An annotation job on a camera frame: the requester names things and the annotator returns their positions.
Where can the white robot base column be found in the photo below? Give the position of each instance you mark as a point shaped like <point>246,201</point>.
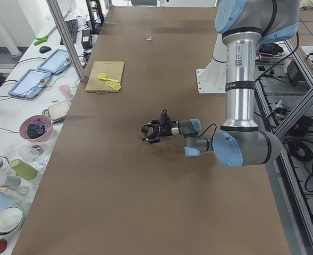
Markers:
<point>212,78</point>

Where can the yellow capped bottle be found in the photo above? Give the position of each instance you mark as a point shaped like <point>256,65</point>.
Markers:
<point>10,181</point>

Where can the silver kitchen scale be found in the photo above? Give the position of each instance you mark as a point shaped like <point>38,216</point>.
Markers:
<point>57,112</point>

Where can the black computer mouse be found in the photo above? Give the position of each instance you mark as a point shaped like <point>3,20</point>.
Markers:
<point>44,49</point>

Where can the pink bowl with cloths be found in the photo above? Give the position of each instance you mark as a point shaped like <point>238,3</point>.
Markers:
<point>37,128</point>

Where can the lemon slice on spoon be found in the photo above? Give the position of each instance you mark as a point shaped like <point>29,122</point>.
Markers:
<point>102,75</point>

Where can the black keyboard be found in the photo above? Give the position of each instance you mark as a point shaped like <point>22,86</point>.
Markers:
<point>72,26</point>

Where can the clear glass measuring cup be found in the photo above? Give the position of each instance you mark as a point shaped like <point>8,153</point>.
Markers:
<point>148,36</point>

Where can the blue teach pendant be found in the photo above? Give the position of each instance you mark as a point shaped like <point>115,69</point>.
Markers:
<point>56,63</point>
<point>30,84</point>

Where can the green plastic clamp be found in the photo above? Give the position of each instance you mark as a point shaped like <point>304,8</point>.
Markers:
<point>40,40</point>

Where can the lemon slice near handle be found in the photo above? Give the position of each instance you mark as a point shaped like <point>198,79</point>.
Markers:
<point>116,86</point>

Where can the far blue teach pendant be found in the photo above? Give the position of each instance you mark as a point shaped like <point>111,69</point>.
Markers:
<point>56,63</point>

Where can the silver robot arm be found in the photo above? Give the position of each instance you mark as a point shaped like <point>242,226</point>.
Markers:
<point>243,25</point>

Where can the black power adapter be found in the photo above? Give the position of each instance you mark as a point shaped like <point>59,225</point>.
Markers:
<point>86,40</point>

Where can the clear wine glass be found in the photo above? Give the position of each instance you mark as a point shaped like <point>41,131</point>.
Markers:
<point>31,153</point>

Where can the white green-rimmed bowl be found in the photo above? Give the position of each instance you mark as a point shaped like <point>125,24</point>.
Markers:
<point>11,220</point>

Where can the pink plastic cup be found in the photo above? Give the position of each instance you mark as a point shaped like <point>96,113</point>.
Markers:
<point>66,91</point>

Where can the near blue teach pendant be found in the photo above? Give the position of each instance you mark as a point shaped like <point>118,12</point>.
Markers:
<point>30,84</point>

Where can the aluminium frame post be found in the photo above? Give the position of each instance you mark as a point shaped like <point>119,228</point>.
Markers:
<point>65,36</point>

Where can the yellow plastic spoon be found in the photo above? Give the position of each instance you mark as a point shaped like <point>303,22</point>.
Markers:
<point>109,79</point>

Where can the green plastic cup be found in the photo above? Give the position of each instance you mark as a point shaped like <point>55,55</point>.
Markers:
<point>24,170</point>

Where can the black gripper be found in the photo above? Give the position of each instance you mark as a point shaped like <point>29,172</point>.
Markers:
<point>165,130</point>

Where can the wooden cutting board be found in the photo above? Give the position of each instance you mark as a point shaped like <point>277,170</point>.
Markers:
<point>113,69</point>

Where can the steel cocktail shaker cup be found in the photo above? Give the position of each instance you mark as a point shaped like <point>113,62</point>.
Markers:
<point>145,129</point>

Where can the middle lemon slice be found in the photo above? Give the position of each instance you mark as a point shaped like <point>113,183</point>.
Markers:
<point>110,83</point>

